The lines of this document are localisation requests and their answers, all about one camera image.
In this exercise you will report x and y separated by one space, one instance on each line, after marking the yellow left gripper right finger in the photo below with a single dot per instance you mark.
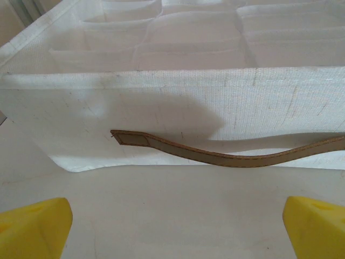
318 234

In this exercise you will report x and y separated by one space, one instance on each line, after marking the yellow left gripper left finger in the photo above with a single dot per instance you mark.
32 232

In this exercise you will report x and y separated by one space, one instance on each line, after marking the white fabric organizer box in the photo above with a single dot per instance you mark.
242 102

